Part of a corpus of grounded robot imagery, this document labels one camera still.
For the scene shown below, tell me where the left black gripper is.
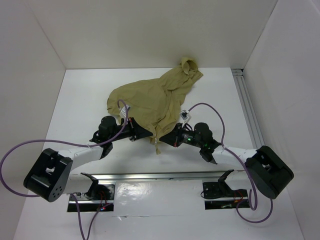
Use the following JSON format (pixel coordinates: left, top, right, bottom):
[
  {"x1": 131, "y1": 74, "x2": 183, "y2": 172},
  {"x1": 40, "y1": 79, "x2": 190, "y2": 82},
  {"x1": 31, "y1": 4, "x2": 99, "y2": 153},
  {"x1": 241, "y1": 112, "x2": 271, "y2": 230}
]
[{"x1": 108, "y1": 116, "x2": 152, "y2": 142}]

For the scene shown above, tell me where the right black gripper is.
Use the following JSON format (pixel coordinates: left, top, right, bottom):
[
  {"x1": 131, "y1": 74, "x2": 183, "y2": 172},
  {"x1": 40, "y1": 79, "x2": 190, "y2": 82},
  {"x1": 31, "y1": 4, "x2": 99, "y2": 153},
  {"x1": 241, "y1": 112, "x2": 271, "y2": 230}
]
[{"x1": 160, "y1": 122, "x2": 204, "y2": 148}]

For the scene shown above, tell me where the olive yellow jacket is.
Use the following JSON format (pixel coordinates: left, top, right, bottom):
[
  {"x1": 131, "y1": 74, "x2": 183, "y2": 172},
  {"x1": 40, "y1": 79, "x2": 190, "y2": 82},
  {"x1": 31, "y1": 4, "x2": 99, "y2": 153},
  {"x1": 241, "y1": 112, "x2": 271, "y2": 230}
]
[{"x1": 106, "y1": 57, "x2": 203, "y2": 147}]

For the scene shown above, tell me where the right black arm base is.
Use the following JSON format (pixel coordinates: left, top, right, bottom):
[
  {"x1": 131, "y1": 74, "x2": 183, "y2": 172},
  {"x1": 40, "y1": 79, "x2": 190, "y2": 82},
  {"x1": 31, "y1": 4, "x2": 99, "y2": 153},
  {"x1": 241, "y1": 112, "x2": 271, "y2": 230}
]
[{"x1": 200, "y1": 170, "x2": 248, "y2": 200}]

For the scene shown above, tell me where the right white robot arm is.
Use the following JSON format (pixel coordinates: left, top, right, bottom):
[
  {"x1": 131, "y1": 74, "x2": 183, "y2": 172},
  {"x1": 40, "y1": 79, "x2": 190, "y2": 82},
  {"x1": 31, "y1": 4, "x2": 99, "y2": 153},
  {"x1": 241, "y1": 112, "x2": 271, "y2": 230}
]
[{"x1": 160, "y1": 122, "x2": 294, "y2": 200}]

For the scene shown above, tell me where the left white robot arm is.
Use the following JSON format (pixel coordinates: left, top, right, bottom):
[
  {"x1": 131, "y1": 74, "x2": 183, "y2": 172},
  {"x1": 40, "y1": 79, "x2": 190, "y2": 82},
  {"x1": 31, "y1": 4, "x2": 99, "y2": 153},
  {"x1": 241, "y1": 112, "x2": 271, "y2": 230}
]
[{"x1": 23, "y1": 116, "x2": 153, "y2": 203}]

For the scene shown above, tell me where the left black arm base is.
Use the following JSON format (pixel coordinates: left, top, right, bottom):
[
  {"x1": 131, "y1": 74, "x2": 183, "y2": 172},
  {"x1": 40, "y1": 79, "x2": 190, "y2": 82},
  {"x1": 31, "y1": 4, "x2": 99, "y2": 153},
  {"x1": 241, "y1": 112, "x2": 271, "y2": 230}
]
[{"x1": 80, "y1": 172, "x2": 115, "y2": 201}]

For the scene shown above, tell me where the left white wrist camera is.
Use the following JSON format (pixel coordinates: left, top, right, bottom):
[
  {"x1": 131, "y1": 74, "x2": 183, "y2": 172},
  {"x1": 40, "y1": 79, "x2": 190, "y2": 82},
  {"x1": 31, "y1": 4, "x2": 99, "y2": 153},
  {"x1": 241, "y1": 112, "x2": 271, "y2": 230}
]
[{"x1": 119, "y1": 104, "x2": 131, "y2": 119}]

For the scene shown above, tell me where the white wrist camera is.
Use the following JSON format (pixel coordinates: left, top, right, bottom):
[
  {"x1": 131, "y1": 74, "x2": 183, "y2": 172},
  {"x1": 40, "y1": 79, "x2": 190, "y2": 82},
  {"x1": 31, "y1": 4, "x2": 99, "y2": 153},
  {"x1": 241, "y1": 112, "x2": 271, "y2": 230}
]
[
  {"x1": 180, "y1": 110, "x2": 192, "y2": 123},
  {"x1": 119, "y1": 104, "x2": 131, "y2": 119}
]

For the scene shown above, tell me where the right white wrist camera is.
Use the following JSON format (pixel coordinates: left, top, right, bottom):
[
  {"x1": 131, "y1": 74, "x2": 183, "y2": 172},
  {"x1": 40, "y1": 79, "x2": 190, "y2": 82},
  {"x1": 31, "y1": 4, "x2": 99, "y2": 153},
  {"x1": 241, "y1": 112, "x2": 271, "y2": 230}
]
[{"x1": 180, "y1": 110, "x2": 192, "y2": 123}]

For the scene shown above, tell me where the front aluminium rail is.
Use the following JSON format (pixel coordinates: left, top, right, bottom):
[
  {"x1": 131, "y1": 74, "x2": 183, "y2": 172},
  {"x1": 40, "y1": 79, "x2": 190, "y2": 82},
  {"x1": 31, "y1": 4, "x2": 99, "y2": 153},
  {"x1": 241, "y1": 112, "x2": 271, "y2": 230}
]
[{"x1": 69, "y1": 170, "x2": 251, "y2": 181}]

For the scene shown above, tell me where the aluminium rail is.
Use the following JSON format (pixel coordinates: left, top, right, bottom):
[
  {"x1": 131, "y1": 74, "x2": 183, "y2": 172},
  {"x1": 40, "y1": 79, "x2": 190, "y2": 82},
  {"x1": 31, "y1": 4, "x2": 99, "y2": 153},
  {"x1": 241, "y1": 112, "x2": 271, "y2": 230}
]
[
  {"x1": 231, "y1": 69, "x2": 265, "y2": 148},
  {"x1": 69, "y1": 170, "x2": 251, "y2": 181}
]

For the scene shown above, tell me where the right side aluminium rail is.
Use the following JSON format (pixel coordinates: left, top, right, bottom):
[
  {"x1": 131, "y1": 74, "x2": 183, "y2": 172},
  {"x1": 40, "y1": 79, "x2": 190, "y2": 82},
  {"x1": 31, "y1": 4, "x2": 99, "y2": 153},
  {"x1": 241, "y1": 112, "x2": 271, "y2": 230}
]
[{"x1": 231, "y1": 69, "x2": 265, "y2": 148}]

